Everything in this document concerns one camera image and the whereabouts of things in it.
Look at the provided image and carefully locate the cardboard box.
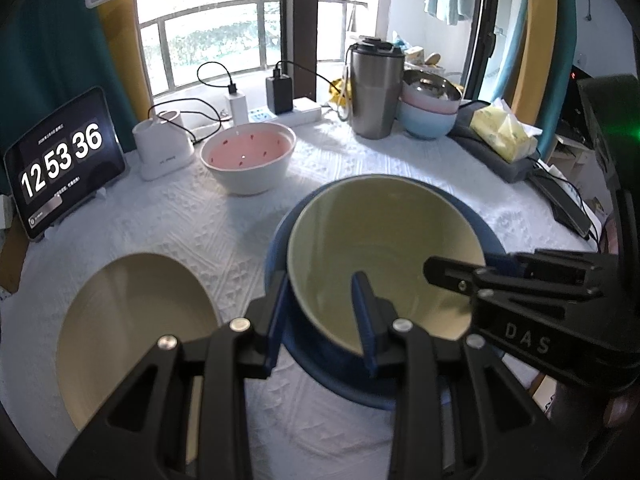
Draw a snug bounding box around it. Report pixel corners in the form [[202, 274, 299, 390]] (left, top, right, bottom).
[[0, 217, 32, 293]]

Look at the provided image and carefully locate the small pale pink bowl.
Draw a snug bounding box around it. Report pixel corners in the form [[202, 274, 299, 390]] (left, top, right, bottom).
[[401, 85, 462, 116]]

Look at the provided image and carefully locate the black phone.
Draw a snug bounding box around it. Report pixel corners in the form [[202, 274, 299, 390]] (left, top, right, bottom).
[[527, 172, 594, 238]]

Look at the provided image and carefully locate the tablet showing clock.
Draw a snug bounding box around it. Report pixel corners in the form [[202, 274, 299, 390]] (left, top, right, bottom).
[[3, 86, 127, 241]]

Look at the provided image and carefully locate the pink patterned white bowl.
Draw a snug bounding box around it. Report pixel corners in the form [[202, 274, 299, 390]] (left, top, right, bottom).
[[200, 122, 297, 197]]

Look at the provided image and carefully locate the beige ceramic plate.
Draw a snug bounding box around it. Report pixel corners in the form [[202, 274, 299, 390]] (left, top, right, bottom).
[[56, 252, 222, 433]]

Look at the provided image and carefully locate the stainless steel tumbler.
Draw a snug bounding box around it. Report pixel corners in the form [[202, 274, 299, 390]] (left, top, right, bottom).
[[346, 36, 406, 140]]

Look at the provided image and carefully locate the black charger block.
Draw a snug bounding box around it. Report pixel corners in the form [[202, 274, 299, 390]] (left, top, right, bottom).
[[265, 74, 294, 115]]

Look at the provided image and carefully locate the white desktop appliance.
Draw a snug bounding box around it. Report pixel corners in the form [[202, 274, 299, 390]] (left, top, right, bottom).
[[132, 110, 197, 182]]

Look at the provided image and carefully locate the white power strip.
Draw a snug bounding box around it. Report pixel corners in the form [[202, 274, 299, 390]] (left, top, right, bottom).
[[247, 97, 322, 127]]

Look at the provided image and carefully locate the yellow curtain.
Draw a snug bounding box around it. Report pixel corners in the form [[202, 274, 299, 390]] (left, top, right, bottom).
[[96, 0, 152, 128], [509, 0, 557, 113]]

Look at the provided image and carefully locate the stainless steel bowl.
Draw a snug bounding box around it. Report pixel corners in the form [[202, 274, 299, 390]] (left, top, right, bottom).
[[402, 69, 463, 103]]

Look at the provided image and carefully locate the yellow bag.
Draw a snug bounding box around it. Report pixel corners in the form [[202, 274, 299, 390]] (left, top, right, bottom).
[[328, 67, 351, 112]]

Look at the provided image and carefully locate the yellow tissue pack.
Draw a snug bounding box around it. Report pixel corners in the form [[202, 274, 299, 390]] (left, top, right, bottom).
[[469, 100, 543, 163]]

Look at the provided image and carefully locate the black white-charger cable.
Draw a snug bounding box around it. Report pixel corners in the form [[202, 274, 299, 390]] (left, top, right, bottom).
[[196, 61, 237, 96]]

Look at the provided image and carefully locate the dark window frame post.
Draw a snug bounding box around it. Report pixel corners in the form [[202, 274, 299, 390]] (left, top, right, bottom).
[[280, 0, 322, 102]]

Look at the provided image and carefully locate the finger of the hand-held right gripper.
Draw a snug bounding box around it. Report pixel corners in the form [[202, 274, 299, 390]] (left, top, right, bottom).
[[509, 251, 614, 290], [424, 256, 640, 397]]

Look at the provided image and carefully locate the large dark blue bowl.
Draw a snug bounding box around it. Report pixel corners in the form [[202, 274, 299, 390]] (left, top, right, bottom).
[[264, 174, 508, 411]]

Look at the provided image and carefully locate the teal curtain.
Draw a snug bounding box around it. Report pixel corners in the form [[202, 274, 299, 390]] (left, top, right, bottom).
[[0, 0, 137, 197], [540, 0, 577, 128]]

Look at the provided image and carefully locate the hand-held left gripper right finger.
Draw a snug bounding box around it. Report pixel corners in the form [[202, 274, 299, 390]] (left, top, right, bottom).
[[351, 271, 596, 480]]

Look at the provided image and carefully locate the black appliance cable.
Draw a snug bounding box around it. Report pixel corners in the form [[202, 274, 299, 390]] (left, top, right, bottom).
[[147, 98, 224, 144]]

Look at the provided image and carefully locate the black charger cable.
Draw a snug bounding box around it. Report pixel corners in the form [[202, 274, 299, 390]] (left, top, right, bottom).
[[276, 60, 351, 122]]

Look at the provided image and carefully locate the metal window railing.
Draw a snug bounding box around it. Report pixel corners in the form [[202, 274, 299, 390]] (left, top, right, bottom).
[[137, 0, 368, 99]]

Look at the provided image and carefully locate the white charger plug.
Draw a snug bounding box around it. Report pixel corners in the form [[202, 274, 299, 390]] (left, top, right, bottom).
[[227, 91, 250, 129]]

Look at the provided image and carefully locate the cream ceramic bowl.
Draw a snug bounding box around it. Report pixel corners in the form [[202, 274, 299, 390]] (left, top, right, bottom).
[[286, 178, 487, 357]]

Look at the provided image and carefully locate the light blue bowl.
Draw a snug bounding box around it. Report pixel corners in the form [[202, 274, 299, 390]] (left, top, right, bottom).
[[397, 97, 458, 141]]

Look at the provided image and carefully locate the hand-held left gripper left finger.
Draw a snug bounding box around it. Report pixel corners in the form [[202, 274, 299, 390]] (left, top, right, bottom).
[[56, 274, 289, 480]]

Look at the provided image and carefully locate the grey fabric pouch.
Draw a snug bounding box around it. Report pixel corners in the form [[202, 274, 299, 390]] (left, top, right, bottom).
[[447, 100, 544, 184]]

